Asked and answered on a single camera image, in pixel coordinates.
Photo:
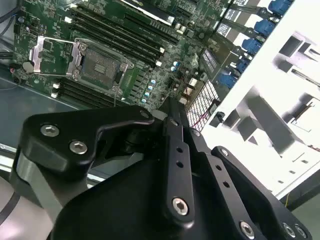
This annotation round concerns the metal socket cover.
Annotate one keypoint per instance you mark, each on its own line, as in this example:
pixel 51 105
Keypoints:
pixel 37 53

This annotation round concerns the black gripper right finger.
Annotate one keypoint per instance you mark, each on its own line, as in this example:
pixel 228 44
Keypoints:
pixel 232 200

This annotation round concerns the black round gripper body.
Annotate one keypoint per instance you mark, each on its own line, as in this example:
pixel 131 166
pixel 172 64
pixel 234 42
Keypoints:
pixel 120 205

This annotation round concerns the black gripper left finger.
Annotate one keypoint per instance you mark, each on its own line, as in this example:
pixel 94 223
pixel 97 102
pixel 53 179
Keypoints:
pixel 75 125

